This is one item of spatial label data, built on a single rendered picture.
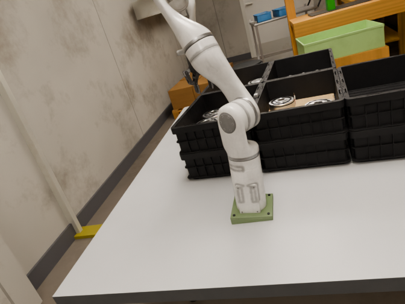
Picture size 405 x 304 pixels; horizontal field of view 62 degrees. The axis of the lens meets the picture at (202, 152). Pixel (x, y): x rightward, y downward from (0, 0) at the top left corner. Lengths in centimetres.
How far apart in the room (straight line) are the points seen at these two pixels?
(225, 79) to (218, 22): 644
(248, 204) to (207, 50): 45
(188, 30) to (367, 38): 224
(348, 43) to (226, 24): 461
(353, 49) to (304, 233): 225
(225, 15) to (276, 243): 662
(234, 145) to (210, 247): 29
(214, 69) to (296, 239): 50
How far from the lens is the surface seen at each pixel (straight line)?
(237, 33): 735
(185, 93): 448
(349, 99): 113
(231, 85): 95
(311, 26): 349
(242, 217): 102
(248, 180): 97
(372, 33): 305
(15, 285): 225
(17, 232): 243
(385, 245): 91
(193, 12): 133
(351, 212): 101
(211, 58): 93
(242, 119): 89
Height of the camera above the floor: 131
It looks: 23 degrees down
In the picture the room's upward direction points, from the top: 17 degrees counter-clockwise
